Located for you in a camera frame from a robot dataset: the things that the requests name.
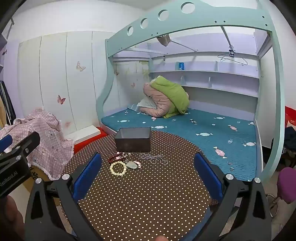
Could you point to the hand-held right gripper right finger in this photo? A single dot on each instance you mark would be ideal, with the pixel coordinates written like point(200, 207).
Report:
point(208, 176)

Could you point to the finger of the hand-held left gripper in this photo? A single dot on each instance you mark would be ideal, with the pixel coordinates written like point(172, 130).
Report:
point(27, 141)
point(5, 140)

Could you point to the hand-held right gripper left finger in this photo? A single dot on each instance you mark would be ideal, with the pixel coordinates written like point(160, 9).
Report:
point(89, 176)

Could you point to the candy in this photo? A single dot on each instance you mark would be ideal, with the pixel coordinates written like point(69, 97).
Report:
point(111, 167)

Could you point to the grey stone pendant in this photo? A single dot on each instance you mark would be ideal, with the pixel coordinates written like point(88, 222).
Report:
point(131, 165)

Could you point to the pink pendant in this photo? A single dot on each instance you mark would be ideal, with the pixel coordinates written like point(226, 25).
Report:
point(139, 165)

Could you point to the dark metal jewelry box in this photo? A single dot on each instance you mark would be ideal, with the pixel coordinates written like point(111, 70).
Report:
point(134, 143)

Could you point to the person's left hand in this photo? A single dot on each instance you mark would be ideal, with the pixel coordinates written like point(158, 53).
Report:
point(9, 217)

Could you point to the pink checkered cloth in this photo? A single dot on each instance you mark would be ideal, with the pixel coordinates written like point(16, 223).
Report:
point(46, 139)

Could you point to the red storage box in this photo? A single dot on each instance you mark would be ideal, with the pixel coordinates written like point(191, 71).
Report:
point(79, 146)

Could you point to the hanging dark clothes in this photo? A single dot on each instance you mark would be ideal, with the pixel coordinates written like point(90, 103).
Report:
point(5, 104)

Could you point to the teal candy-print bed sheet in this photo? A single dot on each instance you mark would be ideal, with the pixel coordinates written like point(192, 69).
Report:
point(185, 141)

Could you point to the white storage box lid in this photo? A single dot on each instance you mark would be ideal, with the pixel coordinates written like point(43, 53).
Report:
point(85, 134)

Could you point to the pink butterfly sticker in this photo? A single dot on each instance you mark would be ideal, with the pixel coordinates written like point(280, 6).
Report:
point(61, 99)

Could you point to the white wardrobe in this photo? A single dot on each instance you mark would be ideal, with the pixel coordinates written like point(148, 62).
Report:
point(53, 69)

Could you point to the purple stool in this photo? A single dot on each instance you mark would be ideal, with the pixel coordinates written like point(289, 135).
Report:
point(286, 185)

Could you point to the striped blue pillow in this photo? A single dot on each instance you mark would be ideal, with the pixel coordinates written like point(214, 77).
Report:
point(132, 107)

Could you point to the pink quilt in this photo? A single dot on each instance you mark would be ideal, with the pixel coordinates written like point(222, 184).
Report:
point(159, 103)

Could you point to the green quilt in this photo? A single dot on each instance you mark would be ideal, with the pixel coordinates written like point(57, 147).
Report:
point(173, 95)

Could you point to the dark clothing pile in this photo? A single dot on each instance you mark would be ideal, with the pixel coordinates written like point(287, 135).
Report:
point(290, 139)

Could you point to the pale butterfly sticker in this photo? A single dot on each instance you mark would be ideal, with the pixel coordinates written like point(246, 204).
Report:
point(80, 66)

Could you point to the white pillow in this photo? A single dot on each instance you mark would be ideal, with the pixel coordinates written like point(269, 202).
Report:
point(146, 102)

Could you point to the red bag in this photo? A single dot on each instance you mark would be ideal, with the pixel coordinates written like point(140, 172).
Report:
point(290, 115)

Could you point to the dark hanging tag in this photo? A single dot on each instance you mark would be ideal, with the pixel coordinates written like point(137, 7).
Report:
point(231, 53)

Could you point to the hanging grey cloth bag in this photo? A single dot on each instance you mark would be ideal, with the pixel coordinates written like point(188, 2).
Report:
point(164, 40)

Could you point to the lilac wall shelf unit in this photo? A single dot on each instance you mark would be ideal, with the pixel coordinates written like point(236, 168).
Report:
point(231, 81)

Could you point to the teal bunk bed frame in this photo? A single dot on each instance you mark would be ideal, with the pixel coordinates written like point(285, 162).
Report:
point(208, 14)

